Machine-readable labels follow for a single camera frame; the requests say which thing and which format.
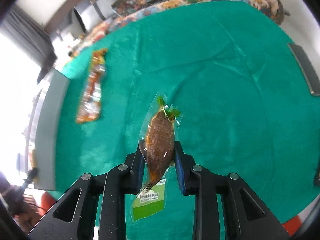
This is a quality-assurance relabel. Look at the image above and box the yellow sausage packet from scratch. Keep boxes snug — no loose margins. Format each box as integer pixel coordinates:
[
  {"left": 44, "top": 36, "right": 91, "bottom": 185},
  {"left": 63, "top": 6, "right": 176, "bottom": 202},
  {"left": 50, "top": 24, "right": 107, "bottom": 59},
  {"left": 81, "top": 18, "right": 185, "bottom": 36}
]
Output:
[{"left": 75, "top": 48, "right": 108, "bottom": 124}]

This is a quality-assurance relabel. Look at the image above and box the brown drumstick vacuum packet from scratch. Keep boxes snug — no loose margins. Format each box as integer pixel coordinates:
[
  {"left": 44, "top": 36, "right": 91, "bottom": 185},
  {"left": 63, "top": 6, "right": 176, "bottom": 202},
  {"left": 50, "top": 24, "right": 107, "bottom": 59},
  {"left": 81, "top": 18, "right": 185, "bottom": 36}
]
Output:
[{"left": 131, "top": 92, "right": 183, "bottom": 222}]

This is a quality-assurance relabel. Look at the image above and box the dark remote control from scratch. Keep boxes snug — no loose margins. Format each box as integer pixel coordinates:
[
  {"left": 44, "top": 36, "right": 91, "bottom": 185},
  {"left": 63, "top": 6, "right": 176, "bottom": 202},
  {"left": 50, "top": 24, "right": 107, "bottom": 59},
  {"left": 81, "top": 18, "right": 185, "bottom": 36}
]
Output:
[{"left": 287, "top": 43, "right": 320, "bottom": 96}]

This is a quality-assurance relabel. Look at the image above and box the green tablecloth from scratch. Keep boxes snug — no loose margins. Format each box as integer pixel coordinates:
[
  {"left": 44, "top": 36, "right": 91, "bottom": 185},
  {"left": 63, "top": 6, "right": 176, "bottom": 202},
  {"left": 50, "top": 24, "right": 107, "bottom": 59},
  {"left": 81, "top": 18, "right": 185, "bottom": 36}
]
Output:
[{"left": 55, "top": 1, "right": 319, "bottom": 223}]

